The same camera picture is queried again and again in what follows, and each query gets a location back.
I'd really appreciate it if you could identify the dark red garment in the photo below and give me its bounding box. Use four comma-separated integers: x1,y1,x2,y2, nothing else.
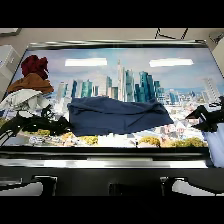
20,54,50,80

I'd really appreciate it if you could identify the navy blue garment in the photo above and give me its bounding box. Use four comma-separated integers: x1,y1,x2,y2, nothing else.
67,96,175,137

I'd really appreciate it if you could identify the white garment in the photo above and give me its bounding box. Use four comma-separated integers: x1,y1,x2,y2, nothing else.
0,88,52,112

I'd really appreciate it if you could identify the silver frame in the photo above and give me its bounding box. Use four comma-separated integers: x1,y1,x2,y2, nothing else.
0,152,224,197

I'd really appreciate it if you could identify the brown garment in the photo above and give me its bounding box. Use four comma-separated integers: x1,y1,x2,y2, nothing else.
7,72,55,95

